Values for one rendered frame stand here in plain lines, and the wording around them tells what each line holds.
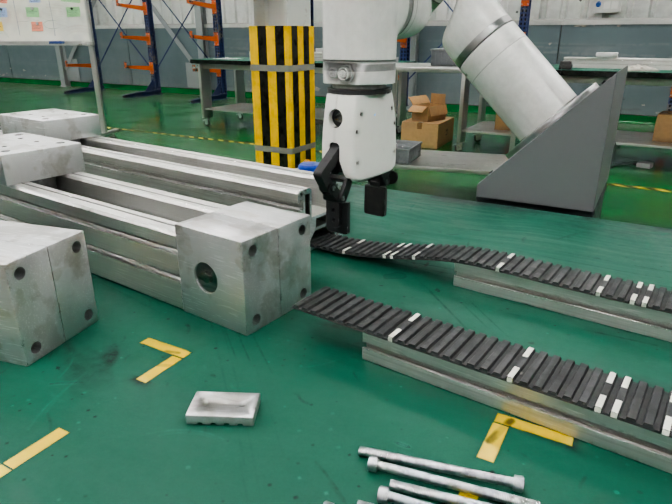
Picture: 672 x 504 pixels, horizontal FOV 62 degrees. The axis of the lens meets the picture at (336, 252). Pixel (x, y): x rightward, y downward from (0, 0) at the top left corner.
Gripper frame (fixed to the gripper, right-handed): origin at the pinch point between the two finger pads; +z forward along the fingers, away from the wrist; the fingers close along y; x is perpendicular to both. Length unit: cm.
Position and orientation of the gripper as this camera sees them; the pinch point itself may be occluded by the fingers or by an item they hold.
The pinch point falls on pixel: (357, 213)
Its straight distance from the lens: 71.2
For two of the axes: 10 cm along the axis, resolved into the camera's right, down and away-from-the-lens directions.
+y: 5.8, -3.0, 7.6
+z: 0.0, 9.3, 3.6
